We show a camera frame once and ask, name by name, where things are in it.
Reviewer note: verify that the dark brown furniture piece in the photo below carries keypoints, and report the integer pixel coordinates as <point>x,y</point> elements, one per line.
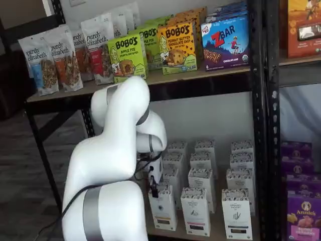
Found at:
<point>12,88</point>

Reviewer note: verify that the white tea box yellow strip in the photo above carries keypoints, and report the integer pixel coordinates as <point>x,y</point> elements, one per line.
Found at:
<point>170,175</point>
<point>163,211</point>
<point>173,159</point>
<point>177,146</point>

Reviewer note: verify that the green Bobo's apple pie box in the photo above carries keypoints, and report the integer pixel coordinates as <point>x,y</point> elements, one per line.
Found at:
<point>154,47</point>
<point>160,21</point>
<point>125,55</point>

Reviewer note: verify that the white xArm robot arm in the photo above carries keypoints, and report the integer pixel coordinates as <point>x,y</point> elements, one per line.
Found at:
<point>105,150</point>

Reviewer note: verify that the orange Bobo's peanut butter box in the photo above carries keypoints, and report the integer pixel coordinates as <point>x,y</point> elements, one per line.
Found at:
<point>186,19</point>
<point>175,50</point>
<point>200,11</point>

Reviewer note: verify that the white tea box dark strip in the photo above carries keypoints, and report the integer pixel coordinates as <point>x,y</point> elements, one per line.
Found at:
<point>237,216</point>
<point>242,146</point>
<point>239,177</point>
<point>242,159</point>

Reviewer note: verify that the white tea box pink strip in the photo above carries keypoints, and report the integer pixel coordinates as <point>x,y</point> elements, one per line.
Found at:
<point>195,213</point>
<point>201,159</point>
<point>200,177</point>
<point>205,145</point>

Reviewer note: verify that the granola bag orange label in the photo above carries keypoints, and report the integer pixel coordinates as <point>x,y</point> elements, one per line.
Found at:
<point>67,70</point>

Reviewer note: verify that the purple Annie's snack box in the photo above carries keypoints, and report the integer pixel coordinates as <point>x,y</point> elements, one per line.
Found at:
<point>303,218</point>
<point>297,167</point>
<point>303,182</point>
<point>296,150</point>

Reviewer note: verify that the orange snack box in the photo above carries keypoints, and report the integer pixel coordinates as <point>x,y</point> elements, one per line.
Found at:
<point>293,47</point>

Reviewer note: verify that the granola bag red label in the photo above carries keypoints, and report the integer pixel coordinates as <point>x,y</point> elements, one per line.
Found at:
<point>100,50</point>

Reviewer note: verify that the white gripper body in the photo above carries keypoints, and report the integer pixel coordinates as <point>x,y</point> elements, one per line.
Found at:
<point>157,173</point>

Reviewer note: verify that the white granola bag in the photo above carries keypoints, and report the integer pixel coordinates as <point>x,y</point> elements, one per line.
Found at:
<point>81,57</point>
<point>133,15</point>
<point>119,22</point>

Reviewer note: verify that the blue Zbar snack box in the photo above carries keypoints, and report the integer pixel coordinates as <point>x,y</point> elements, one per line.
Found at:
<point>228,6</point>
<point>225,15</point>
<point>225,45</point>

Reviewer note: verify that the black metal shelf rack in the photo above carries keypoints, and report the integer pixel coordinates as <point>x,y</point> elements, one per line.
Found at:
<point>200,84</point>
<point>273,75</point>

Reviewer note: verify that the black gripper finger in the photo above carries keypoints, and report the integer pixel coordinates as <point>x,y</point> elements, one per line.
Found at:
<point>154,188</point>

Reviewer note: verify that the white teal plastic sheet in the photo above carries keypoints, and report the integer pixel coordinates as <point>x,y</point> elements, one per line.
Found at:
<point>301,113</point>

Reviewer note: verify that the granola bag blue label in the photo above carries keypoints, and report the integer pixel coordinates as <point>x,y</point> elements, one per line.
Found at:
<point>37,62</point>

